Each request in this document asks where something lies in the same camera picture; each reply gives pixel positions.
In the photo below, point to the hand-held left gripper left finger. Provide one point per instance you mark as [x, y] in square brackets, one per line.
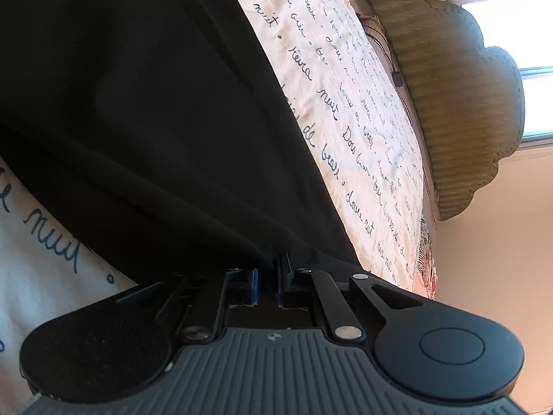
[255, 286]

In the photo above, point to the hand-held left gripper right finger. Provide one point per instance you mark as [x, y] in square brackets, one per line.
[281, 299]

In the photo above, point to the black pants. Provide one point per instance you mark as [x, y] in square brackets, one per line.
[151, 108]

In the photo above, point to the red patterned cloth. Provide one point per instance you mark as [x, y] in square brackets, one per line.
[427, 259]

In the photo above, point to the white script-printed bed sheet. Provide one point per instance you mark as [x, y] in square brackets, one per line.
[345, 108]

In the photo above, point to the olive upholstered headboard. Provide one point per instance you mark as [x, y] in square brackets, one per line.
[458, 95]

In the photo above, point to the window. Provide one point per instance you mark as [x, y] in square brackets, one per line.
[535, 30]

